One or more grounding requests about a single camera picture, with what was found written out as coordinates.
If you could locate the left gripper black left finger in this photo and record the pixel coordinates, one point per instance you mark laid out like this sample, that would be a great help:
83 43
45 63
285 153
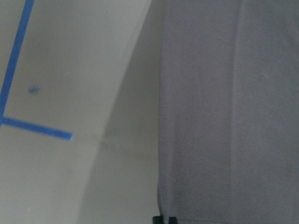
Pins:
157 220

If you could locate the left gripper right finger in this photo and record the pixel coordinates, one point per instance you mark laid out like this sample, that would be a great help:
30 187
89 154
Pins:
172 220

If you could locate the brown t-shirt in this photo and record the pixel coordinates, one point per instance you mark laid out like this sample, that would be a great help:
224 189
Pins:
228 143

